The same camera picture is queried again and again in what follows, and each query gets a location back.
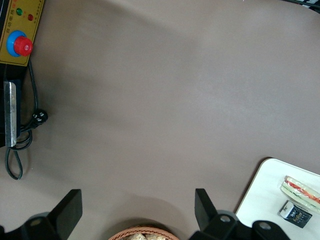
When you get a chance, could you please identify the black power cable with plug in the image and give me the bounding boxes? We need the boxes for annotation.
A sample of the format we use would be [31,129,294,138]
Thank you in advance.
[4,59,50,181]

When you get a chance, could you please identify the plastic-wrapped triangle sandwich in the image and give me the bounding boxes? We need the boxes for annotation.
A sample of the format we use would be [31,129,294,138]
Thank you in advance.
[279,175,320,215]

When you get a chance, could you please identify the beige plastic tray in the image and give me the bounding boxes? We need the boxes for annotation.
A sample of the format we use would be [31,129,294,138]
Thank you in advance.
[234,157,320,240]

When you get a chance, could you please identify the clear biscuit snack pack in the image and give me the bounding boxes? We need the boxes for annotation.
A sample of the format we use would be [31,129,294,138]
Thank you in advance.
[144,233,166,240]
[125,232,147,240]

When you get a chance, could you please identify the yellow and black control box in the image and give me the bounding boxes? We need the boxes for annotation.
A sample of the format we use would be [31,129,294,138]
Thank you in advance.
[0,0,46,151]

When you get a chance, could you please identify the black snack box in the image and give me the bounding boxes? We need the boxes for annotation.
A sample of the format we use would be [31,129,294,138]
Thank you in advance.
[277,199,314,229]

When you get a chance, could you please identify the black floor cables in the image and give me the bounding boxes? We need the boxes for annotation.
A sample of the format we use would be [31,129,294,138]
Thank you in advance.
[280,0,320,10]

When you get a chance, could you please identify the brown wicker basket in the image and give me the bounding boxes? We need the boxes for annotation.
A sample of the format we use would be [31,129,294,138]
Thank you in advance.
[107,225,181,240]

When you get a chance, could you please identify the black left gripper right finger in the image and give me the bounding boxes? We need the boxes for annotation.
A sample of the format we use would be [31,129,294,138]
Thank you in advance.
[194,188,219,233]

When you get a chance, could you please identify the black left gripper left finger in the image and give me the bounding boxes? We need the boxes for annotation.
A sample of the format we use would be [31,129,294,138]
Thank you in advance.
[49,188,84,240]

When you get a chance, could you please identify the red emergency stop button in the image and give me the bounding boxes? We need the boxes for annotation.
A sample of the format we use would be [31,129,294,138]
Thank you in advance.
[6,30,34,58]

